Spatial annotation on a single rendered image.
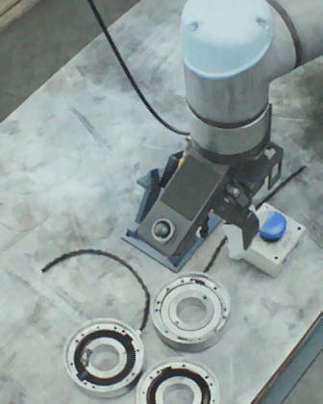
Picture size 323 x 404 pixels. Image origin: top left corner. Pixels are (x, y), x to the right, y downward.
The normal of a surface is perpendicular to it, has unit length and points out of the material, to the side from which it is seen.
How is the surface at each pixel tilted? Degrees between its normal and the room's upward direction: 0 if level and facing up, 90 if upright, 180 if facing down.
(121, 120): 0
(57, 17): 0
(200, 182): 29
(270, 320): 0
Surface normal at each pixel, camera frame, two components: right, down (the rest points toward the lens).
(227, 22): -0.07, -0.55
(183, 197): -0.32, -0.14
